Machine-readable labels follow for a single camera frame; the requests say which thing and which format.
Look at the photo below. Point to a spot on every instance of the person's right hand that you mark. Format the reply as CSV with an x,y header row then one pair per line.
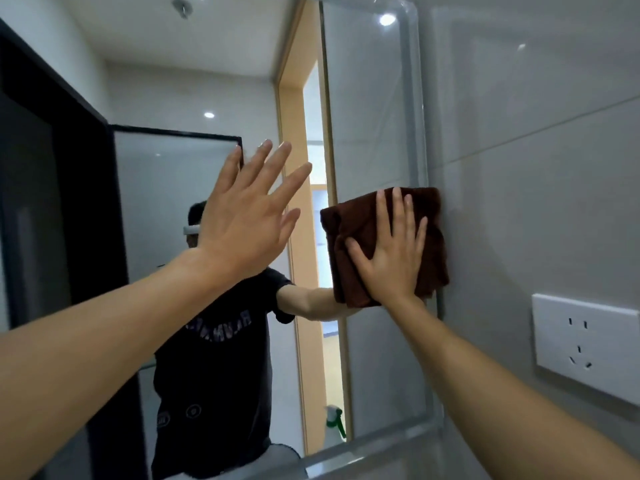
x,y
395,259

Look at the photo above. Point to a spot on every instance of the person's left hand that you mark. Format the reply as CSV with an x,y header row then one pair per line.
x,y
245,219

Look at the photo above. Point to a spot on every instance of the brown microfibre cloth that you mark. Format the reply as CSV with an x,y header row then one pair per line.
x,y
350,219

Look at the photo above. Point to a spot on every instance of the wall mirror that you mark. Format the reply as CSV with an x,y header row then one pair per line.
x,y
370,94

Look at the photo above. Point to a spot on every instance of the person's right forearm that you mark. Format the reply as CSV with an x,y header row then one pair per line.
x,y
500,394

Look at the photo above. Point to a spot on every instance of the person's left forearm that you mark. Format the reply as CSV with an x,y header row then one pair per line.
x,y
100,344

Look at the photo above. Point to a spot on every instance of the white wall socket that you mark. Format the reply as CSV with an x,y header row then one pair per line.
x,y
585,344

